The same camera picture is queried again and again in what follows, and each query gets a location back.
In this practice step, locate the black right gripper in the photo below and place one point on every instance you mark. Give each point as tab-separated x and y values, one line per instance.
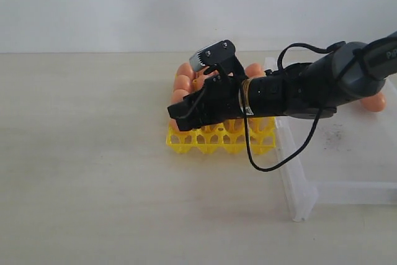
216	101

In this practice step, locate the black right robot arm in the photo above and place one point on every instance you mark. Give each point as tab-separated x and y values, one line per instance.
346	72

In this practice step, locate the brown egg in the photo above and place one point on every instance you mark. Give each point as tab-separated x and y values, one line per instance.
375	103
183	82
178	95
173	124

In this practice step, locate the clear plastic bin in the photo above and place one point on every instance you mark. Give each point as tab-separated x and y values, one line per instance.
351	160

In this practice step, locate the yellow plastic egg tray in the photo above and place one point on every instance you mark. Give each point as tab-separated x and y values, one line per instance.
229	136

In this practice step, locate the brown egg packed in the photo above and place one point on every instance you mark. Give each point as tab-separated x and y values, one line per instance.
254	70
202	76
186	70

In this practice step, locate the brown egg back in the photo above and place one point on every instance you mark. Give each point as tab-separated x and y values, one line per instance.
178	95

